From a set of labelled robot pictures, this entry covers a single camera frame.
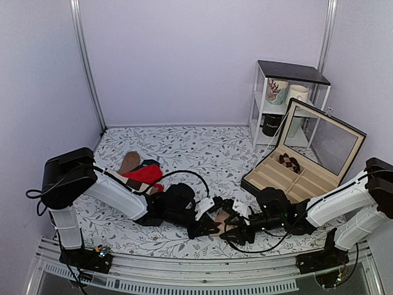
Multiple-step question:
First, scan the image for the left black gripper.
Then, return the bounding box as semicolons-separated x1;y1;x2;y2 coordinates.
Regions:
165;211;217;242

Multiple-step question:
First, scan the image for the aluminium front rail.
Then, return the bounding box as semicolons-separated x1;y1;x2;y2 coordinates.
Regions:
26;239;384;295

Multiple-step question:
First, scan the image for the brown beige block sock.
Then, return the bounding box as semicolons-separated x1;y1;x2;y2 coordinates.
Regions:
106;170;163;195

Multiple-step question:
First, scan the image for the white frame glass shelf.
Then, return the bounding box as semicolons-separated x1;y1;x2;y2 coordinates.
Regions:
249;60;331;146

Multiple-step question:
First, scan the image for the brown argyle rolled sock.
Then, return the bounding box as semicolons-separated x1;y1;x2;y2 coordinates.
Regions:
278;153;300;173

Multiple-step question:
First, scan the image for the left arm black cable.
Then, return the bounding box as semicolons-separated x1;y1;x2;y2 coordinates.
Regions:
25;165;211;218

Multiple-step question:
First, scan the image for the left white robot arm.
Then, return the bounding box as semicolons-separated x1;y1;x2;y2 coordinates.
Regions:
25;147;220;267

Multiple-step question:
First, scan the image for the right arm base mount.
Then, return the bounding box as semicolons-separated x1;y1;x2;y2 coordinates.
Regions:
295;228;359;289

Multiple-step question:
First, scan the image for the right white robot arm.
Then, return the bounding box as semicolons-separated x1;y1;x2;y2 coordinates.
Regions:
221;157;392;268

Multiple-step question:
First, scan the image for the floral pattern mug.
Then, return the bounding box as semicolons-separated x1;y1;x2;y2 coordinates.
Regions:
266;78;289;105

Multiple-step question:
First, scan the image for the dark green sock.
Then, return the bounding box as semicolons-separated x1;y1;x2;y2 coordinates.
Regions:
133;159;160;171

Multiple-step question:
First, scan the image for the pale green mug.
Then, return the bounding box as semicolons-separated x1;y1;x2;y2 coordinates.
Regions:
287;117;304;138

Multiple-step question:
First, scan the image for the black mug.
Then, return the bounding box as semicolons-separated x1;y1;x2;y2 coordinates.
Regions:
262;114;283;137

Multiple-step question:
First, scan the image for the cream white mug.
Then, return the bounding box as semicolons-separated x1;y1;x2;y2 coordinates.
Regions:
286;84;309;105

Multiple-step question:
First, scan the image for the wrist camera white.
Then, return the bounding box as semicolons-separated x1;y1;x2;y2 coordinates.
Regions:
232;199;251;219
195;197;214;221

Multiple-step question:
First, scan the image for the beige striped ribbed sock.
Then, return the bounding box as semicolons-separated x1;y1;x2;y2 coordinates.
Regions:
209;209;230;238

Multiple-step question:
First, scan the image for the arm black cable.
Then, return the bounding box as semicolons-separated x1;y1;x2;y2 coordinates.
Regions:
25;165;211;218
223;170;393;254

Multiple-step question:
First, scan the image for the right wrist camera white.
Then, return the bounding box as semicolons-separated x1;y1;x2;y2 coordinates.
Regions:
232;199;251;219

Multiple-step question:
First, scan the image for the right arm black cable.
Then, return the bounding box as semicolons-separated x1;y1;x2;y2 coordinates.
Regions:
223;170;393;254

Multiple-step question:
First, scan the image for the red sock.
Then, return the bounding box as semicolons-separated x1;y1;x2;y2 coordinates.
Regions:
122;164;163;184

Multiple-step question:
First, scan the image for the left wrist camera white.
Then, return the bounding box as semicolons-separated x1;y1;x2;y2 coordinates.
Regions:
195;197;214;221

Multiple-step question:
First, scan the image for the tan brown sock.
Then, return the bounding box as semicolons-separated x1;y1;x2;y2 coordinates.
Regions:
117;151;141;175

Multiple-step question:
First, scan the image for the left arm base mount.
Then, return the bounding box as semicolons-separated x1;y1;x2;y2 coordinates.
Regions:
59;241;113;274

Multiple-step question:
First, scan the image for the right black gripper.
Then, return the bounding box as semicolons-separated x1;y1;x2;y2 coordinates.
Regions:
220;213;286;246

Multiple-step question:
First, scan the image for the black compartment organizer box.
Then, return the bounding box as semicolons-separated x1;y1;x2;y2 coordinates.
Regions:
241;98;367;203

